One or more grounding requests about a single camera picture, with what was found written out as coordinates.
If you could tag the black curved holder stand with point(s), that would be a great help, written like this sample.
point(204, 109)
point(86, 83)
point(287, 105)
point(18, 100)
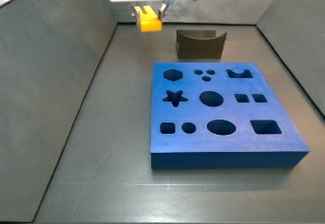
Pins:
point(200, 44)

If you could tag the yellow double-square forked block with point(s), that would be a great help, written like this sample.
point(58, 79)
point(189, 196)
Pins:
point(149, 22)

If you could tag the blue shape-sorting foam board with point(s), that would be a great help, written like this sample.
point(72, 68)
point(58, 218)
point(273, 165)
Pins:
point(217, 118)

